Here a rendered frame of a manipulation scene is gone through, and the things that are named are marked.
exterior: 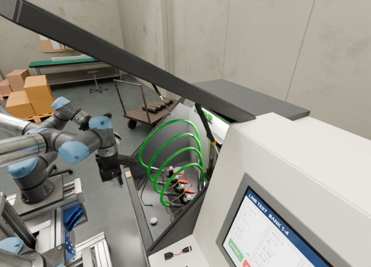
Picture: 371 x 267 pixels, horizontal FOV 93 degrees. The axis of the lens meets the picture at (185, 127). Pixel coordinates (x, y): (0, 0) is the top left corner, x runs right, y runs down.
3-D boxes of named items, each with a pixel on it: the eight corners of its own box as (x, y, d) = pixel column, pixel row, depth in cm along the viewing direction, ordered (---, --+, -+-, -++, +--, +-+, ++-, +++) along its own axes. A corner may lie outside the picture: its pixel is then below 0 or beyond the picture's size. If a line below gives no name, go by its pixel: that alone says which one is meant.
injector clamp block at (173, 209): (163, 195, 124) (162, 179, 116) (176, 189, 128) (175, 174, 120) (184, 240, 97) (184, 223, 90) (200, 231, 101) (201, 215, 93)
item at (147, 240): (126, 183, 138) (123, 167, 130) (132, 181, 140) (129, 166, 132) (149, 267, 89) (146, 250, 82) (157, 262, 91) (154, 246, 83)
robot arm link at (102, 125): (80, 122, 62) (98, 113, 69) (89, 148, 67) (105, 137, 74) (98, 126, 60) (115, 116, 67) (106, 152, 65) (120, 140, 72)
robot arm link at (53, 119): (36, 130, 87) (45, 115, 83) (51, 119, 96) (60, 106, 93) (51, 139, 89) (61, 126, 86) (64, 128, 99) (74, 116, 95)
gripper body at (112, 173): (101, 172, 79) (94, 150, 73) (121, 166, 83) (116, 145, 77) (102, 183, 73) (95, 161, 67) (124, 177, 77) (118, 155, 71)
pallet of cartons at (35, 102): (8, 129, 374) (-13, 93, 335) (19, 108, 472) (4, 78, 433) (59, 118, 417) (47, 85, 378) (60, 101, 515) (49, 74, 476)
